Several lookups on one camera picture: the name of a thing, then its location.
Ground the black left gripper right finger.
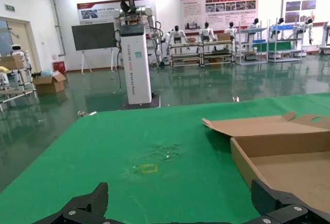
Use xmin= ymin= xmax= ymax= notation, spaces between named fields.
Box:
xmin=251 ymin=179 xmax=330 ymax=224

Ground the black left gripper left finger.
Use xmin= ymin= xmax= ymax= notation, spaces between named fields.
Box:
xmin=33 ymin=182 xmax=114 ymax=224

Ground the brown cardboard box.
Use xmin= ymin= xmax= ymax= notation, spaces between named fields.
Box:
xmin=202 ymin=111 xmax=330 ymax=214

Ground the yellow square tape mark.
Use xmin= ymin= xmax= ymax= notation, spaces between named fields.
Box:
xmin=140 ymin=164 xmax=159 ymax=175

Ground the green tablecloth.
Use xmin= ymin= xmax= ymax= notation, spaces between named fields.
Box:
xmin=0 ymin=92 xmax=330 ymax=224

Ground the open cardboard carton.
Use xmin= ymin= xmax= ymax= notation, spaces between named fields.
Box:
xmin=32 ymin=73 xmax=68 ymax=95

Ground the white pipe rack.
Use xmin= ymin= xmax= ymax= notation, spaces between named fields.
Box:
xmin=0 ymin=63 xmax=38 ymax=112

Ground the red bin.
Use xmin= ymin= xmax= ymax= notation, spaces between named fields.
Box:
xmin=53 ymin=61 xmax=66 ymax=74

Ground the metal roller rack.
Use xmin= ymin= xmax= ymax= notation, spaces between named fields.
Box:
xmin=200 ymin=39 xmax=236 ymax=66
xmin=169 ymin=41 xmax=203 ymax=68

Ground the white shelf rack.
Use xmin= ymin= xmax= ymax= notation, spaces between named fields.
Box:
xmin=267 ymin=19 xmax=307 ymax=63
xmin=236 ymin=20 xmax=269 ymax=65

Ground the closed cardboard carton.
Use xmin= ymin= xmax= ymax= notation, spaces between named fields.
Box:
xmin=0 ymin=55 xmax=25 ymax=71

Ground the dark display on stand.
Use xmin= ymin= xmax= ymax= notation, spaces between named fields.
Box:
xmin=71 ymin=22 xmax=119 ymax=74

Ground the small white service robot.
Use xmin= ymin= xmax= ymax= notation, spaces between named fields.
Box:
xmin=6 ymin=44 xmax=32 ymax=65

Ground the white black humanoid robot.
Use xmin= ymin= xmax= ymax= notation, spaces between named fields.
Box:
xmin=164 ymin=25 xmax=188 ymax=55
xmin=246 ymin=17 xmax=261 ymax=41
xmin=273 ymin=17 xmax=287 ymax=41
xmin=200 ymin=21 xmax=217 ymax=42
xmin=223 ymin=21 xmax=238 ymax=41
xmin=299 ymin=16 xmax=316 ymax=46

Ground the beige door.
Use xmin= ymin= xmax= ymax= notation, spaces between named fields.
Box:
xmin=0 ymin=16 xmax=40 ymax=73

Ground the grey wall conduit pipe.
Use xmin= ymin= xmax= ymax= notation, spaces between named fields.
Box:
xmin=48 ymin=0 xmax=67 ymax=57

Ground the red-trimmed wall poster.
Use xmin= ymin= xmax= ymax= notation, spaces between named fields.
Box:
xmin=76 ymin=0 xmax=157 ymax=39
xmin=179 ymin=0 xmax=259 ymax=33
xmin=282 ymin=0 xmax=330 ymax=28

